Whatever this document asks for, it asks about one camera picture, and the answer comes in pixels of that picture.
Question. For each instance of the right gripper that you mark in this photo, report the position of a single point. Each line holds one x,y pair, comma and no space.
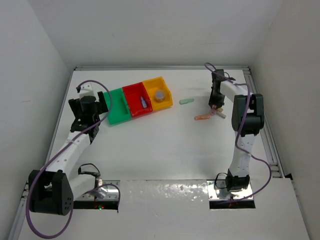
212,102

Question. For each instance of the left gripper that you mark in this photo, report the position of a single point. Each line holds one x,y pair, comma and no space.
73,104

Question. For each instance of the blue correction tape case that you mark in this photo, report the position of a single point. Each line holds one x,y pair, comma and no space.
143,102

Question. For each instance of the round tape roll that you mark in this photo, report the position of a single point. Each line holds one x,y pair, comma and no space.
160,95

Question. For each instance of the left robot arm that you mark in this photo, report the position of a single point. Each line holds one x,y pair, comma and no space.
53,191

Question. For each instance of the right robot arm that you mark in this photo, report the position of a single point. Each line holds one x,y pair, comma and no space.
247,120

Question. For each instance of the pink correction tape case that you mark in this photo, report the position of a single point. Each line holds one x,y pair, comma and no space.
213,110

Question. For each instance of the grey eraser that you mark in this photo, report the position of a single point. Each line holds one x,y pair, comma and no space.
221,114

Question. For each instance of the orange correction tape case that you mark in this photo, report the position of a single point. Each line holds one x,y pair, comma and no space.
202,117

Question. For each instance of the green plastic bin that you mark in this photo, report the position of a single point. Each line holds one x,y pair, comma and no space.
120,111

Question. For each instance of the green correction tape case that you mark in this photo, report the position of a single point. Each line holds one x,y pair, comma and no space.
186,101

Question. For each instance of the red plastic bin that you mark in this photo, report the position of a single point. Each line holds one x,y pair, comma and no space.
133,94

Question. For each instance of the yellow plastic bin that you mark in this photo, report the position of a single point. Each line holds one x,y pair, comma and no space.
151,85

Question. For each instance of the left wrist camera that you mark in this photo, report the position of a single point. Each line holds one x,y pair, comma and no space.
85,90

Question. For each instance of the aluminium frame rail back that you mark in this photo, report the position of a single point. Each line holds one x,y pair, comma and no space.
149,67

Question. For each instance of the aluminium frame rail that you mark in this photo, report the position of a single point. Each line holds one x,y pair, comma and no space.
269,144
149,67

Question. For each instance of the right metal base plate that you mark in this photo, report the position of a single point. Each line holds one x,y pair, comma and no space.
217,191

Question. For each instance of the metal base plate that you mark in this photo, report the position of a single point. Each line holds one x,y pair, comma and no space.
106,193
217,191

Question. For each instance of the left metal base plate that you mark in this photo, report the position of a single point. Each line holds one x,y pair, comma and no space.
106,193

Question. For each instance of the aluminium frame rail right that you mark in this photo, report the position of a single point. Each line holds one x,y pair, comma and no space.
269,144

